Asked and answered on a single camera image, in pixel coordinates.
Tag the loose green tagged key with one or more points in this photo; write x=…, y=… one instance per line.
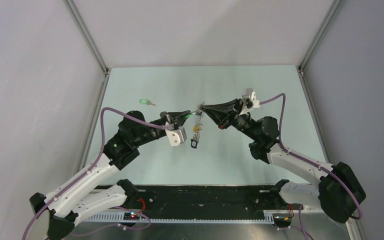
x=146, y=102

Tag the aluminium frame post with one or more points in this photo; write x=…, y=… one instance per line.
x=326, y=23
x=87, y=36

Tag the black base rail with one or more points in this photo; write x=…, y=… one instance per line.
x=207, y=202

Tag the right control board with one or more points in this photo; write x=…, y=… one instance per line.
x=278, y=218

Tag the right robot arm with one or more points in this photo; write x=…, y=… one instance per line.
x=334, y=188

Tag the right aluminium frame post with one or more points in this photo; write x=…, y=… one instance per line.
x=326, y=23

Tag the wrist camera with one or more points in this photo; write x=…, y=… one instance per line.
x=249, y=101
x=176, y=136

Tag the large metal keyring disc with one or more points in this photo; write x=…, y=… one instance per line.
x=196, y=135

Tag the left control board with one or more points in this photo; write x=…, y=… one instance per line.
x=131, y=216

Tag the control board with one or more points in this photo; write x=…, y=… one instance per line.
x=131, y=216
x=278, y=218

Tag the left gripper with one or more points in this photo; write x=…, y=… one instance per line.
x=177, y=118

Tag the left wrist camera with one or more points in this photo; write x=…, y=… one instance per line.
x=176, y=136

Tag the left aluminium frame post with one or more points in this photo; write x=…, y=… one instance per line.
x=87, y=36

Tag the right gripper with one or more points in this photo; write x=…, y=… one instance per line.
x=232, y=110

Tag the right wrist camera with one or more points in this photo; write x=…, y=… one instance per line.
x=249, y=101

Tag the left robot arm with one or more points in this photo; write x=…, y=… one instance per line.
x=58, y=212

